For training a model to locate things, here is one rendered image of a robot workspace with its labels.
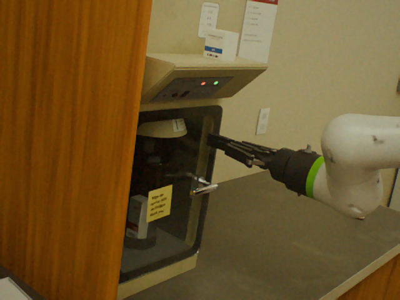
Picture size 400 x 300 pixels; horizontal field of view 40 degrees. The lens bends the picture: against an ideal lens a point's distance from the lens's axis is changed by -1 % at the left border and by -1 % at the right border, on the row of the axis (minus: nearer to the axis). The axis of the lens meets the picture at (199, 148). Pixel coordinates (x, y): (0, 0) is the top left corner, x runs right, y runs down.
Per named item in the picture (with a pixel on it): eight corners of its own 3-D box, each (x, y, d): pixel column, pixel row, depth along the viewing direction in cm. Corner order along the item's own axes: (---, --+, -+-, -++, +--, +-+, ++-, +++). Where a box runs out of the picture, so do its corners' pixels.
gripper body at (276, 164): (306, 149, 120) (271, 138, 126) (286, 154, 114) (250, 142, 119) (300, 181, 122) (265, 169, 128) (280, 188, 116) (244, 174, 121)
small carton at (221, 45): (202, 56, 118) (207, 28, 117) (216, 56, 122) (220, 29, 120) (221, 60, 115) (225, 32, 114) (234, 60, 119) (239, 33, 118)
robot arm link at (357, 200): (368, 237, 107) (392, 199, 112) (365, 194, 99) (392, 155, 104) (306, 212, 115) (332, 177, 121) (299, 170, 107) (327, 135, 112)
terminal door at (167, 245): (109, 287, 121) (128, 112, 110) (197, 252, 144) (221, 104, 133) (110, 289, 121) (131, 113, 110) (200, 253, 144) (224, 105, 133)
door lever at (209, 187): (177, 192, 129) (178, 181, 128) (202, 185, 136) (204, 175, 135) (194, 199, 126) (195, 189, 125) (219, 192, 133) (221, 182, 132)
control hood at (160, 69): (125, 102, 109) (130, 52, 106) (224, 95, 134) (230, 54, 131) (166, 117, 102) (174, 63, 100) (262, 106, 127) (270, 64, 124)
